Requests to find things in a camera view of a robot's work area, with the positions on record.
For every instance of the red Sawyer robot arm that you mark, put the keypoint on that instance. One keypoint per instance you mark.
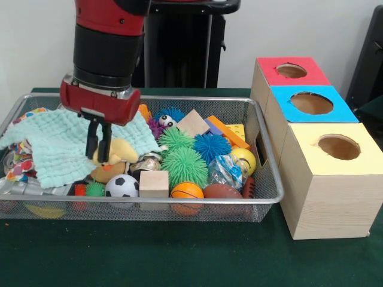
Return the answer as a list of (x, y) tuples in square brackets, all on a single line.
[(104, 45)]

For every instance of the wooden box with three holes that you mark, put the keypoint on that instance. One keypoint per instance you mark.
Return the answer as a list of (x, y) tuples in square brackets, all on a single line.
[(329, 203)]

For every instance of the mint green waffle cloth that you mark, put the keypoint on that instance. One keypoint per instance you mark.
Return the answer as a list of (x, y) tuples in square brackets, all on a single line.
[(57, 140)]

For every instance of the small orange basketball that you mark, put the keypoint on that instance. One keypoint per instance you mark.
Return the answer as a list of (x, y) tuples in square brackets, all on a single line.
[(187, 189)]

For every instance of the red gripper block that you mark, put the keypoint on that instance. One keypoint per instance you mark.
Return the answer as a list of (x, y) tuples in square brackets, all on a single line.
[(101, 104)]

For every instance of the clear plastic packet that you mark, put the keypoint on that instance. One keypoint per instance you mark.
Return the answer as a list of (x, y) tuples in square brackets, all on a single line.
[(226, 173)]

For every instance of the dark green tablecloth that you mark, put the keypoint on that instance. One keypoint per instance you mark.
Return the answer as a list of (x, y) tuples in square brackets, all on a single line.
[(374, 110), (179, 254)]

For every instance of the small soccer ball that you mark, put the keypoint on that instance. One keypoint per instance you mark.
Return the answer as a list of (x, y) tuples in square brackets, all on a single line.
[(122, 185)]

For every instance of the yellow plush duck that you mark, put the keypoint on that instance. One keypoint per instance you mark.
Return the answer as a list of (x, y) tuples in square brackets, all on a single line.
[(124, 151)]

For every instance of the small brown football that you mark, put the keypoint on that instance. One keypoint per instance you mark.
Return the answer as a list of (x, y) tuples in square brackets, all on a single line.
[(223, 191)]

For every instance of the yellow ball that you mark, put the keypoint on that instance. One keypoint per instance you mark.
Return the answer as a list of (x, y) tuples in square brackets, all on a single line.
[(245, 160)]

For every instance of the green spiky rubber ball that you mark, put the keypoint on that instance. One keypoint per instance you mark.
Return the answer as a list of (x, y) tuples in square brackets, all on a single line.
[(184, 166)]

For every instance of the blue spiky rubber ball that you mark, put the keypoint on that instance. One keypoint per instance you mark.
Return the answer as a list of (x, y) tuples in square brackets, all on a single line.
[(212, 146)]

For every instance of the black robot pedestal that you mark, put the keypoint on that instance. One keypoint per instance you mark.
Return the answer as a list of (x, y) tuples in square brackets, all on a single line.
[(185, 45)]

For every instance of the plain wooden block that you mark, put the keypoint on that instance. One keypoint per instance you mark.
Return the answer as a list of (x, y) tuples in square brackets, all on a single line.
[(154, 182), (193, 124)]

